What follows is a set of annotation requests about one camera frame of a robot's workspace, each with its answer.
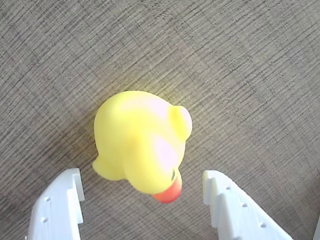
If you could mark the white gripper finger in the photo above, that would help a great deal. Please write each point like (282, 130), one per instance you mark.
(235, 215)
(57, 212)

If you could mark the yellow rubber duck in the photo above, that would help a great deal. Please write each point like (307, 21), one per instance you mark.
(140, 140)

